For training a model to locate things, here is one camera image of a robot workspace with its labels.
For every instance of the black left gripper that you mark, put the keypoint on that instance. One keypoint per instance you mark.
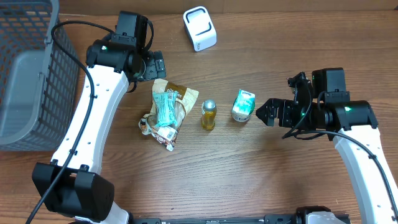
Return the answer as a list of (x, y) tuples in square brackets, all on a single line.
[(155, 66)]

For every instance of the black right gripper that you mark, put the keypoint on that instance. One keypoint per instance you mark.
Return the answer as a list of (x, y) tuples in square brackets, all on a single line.
[(286, 107)]

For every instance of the green white tissue pack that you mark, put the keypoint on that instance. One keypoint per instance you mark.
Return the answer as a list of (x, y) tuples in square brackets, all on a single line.
[(243, 106)]

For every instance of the teal wipes packet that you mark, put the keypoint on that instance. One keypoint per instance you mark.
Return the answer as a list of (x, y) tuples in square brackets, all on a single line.
[(165, 108)]

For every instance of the brown Panera snack bag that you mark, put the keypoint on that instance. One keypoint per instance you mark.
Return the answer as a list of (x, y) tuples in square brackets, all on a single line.
[(186, 98)]

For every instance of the yellow drink bottle silver cap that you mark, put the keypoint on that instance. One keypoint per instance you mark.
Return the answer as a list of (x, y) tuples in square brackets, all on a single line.
[(208, 114)]

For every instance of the small brown snack packet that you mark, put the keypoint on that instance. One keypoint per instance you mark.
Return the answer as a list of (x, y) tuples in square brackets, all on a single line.
[(165, 135)]

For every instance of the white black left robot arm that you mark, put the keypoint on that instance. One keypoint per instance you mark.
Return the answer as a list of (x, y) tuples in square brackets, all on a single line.
[(71, 183)]

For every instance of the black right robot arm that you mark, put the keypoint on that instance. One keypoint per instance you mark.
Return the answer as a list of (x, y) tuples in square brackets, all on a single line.
[(322, 107)]

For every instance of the white black barcode scanner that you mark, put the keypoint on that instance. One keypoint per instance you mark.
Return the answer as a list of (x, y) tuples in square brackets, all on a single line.
[(200, 28)]

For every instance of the grey plastic mesh basket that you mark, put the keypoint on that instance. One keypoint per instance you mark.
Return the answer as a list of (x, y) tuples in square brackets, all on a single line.
[(38, 81)]

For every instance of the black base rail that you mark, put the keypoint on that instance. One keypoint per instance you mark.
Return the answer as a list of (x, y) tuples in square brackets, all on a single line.
[(267, 219)]

